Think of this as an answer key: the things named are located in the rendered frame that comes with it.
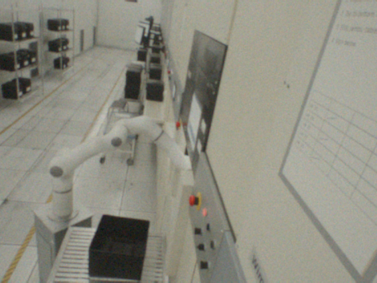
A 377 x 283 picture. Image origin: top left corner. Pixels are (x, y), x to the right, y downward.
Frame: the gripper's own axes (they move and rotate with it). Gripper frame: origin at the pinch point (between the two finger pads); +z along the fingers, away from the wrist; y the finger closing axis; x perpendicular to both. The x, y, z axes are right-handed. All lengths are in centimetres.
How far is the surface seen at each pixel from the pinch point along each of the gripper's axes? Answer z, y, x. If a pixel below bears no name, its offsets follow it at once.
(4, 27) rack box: -298, -369, 17
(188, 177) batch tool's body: -32, 49, 19
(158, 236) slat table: -37, 16, -45
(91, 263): -72, 47, -37
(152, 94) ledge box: -47, -261, -32
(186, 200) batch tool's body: -33, 55, 11
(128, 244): -55, 26, -45
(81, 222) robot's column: -86, 6, -48
